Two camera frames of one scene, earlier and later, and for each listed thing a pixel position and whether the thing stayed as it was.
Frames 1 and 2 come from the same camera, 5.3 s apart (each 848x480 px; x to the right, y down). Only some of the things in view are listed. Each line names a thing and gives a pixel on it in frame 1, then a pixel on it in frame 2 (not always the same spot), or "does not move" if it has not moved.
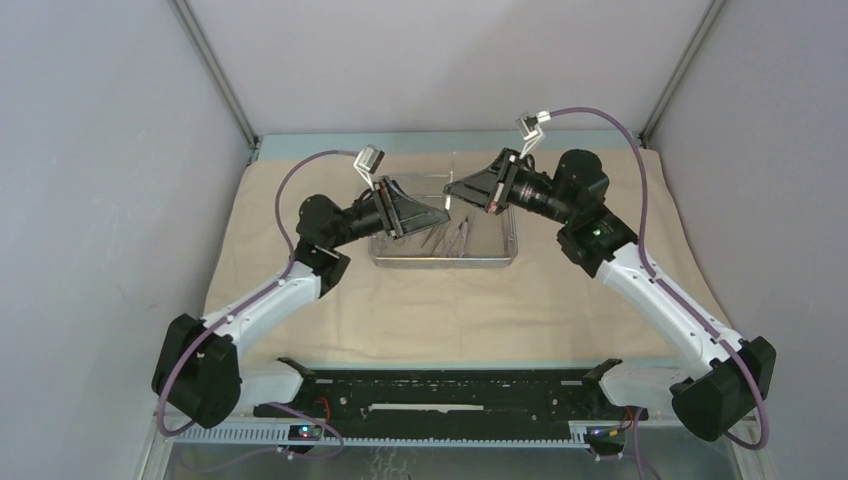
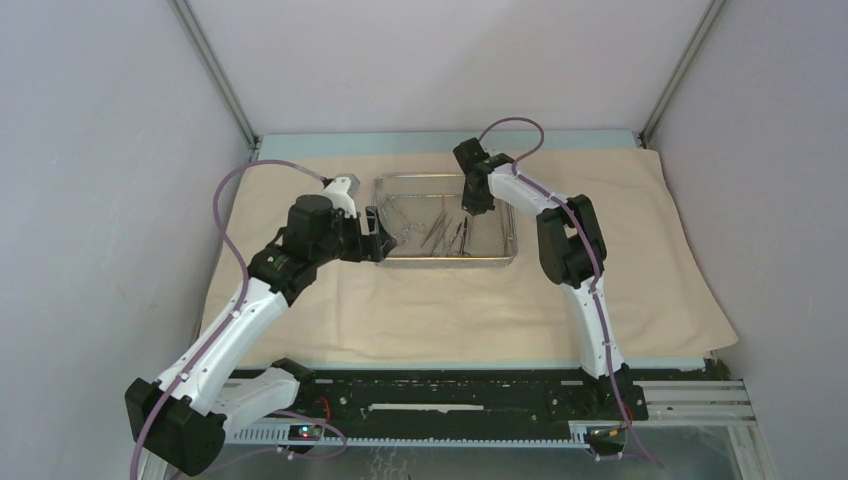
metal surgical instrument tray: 471,238 does not move
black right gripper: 491,188 to 475,207
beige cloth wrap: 547,308 does not move
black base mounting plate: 452,399 does not move
